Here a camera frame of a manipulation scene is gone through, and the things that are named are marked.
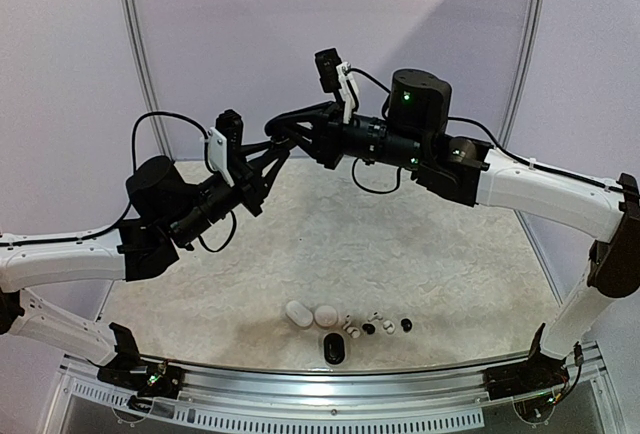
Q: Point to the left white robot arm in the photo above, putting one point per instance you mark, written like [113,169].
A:
[135,250]

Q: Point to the right aluminium frame post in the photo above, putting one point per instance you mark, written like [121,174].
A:
[525,53]

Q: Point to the pink round earbud case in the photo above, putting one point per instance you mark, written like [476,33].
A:
[326,316]

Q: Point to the aluminium frame post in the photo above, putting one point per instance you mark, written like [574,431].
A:
[525,53]
[139,54]

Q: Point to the black earbud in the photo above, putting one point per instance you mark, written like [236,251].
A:
[406,324]
[368,329]

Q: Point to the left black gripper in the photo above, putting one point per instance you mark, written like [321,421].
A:
[249,186]

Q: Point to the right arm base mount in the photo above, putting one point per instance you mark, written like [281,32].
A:
[536,372]

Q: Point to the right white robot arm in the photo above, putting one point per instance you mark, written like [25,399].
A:
[412,136]

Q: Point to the white stem earbud right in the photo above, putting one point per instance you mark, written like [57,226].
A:
[388,326]

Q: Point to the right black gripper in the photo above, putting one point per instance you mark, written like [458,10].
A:
[325,138]

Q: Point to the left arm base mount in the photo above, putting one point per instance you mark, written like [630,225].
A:
[130,371]

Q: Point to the aluminium front rail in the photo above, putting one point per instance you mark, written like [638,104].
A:
[449,399]

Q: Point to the white earbud lower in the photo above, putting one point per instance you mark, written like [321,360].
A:
[353,332]

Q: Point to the white oval earbud case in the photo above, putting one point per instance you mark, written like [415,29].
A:
[299,314]

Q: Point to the black oval earbud case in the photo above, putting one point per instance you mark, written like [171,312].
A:
[334,349]

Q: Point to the left aluminium frame post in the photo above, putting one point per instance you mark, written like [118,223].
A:
[139,54]

